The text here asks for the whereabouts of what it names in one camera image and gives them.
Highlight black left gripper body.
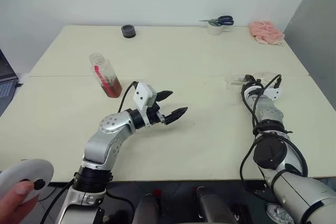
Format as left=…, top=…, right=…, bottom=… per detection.
left=145, top=101, right=169, bottom=126

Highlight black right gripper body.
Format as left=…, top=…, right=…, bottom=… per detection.
left=243, top=74, right=263, bottom=90

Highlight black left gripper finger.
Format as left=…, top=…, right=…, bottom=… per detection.
left=164, top=106, right=188, bottom=125
left=156, top=90, right=174, bottom=102

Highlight clear plastic item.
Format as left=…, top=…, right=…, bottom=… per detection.
left=226, top=71, right=278, bottom=86

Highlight clear bottle with red stripe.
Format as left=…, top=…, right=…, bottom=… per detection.
left=88, top=52, right=123, bottom=98

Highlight white handheld controller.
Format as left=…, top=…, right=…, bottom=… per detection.
left=0, top=158, right=55, bottom=206

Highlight person bare hand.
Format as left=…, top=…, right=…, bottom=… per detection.
left=0, top=181, right=40, bottom=224

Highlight pink cloth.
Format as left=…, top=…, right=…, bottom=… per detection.
left=248, top=19, right=286, bottom=46

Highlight white tape roll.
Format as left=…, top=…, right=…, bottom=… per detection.
left=206, top=21, right=224, bottom=36

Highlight dark rounded shape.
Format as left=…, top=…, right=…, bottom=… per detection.
left=133, top=189, right=165, bottom=224
left=193, top=186, right=236, bottom=224

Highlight white sneaker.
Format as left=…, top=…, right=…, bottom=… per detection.
left=266, top=202, right=295, bottom=224

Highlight grey laptop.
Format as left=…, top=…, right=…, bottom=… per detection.
left=0, top=48, right=19, bottom=117

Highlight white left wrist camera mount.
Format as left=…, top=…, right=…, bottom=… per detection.
left=132, top=82, right=158, bottom=128

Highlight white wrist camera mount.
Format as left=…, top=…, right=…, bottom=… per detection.
left=132, top=82, right=158, bottom=128
left=264, top=87, right=282, bottom=101

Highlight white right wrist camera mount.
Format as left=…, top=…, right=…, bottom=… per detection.
left=264, top=87, right=282, bottom=101

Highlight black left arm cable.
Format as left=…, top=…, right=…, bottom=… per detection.
left=118, top=81, right=139, bottom=114

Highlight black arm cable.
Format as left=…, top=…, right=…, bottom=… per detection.
left=118, top=81, right=139, bottom=114
left=239, top=74, right=309, bottom=190

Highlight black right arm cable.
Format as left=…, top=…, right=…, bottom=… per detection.
left=239, top=74, right=309, bottom=190

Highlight blue handled scissors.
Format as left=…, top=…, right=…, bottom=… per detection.
left=198, top=15, right=234, bottom=27

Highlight dark grey round ring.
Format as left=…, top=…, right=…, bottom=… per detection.
left=121, top=24, right=137, bottom=39

